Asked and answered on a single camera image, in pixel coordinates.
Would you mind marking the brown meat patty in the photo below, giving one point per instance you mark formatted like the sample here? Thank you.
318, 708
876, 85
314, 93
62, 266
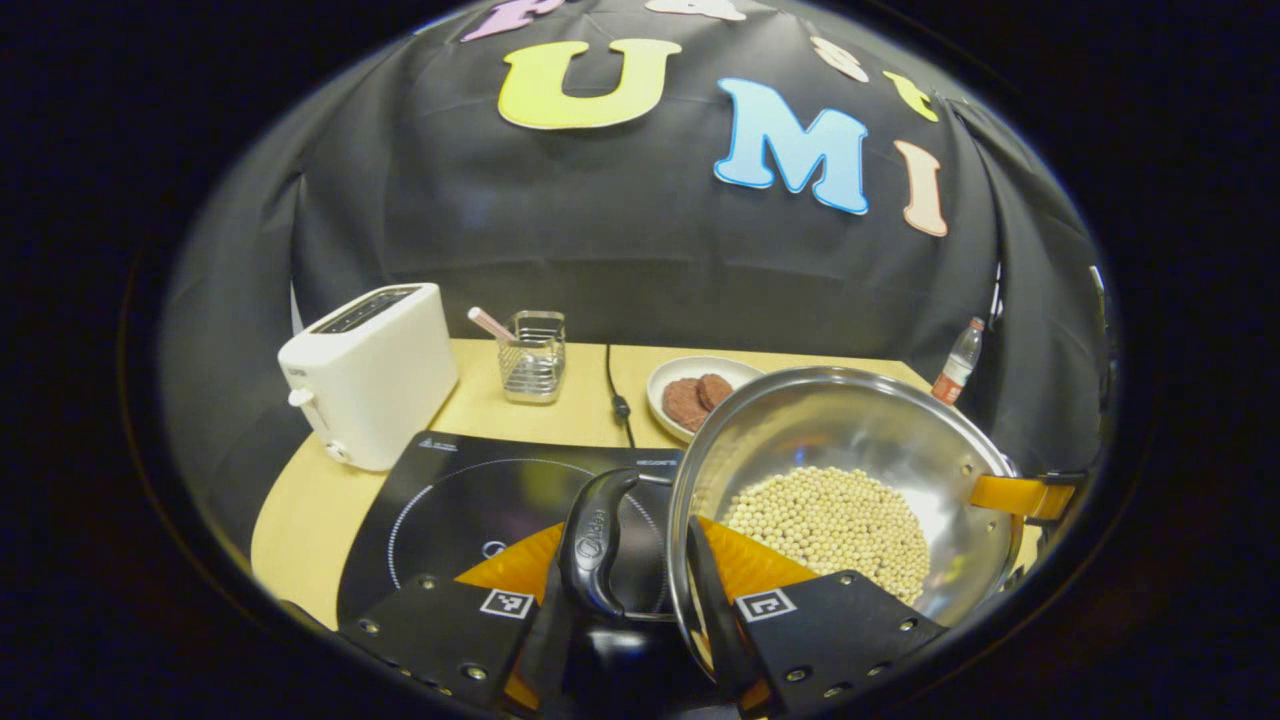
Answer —
685, 405
715, 390

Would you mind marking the pile of soybeans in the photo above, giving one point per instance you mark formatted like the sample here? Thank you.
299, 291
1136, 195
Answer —
830, 520

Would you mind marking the clear plastic water bottle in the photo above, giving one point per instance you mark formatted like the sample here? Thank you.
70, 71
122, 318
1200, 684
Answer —
958, 365

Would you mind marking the white toaster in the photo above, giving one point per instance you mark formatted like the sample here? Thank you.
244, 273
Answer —
370, 380

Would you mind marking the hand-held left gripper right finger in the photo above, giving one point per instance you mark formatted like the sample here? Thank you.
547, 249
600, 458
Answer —
840, 630

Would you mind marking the white round plate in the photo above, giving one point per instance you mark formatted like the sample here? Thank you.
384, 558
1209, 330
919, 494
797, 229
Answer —
670, 372

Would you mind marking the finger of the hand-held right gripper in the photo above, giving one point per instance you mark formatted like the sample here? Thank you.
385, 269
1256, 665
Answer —
1015, 496

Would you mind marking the black induction cooktop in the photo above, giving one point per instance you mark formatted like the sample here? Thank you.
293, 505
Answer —
450, 500

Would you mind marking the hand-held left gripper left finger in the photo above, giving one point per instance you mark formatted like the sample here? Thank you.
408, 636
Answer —
430, 630

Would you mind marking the black backdrop cloth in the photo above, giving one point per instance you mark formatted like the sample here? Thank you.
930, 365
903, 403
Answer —
620, 230

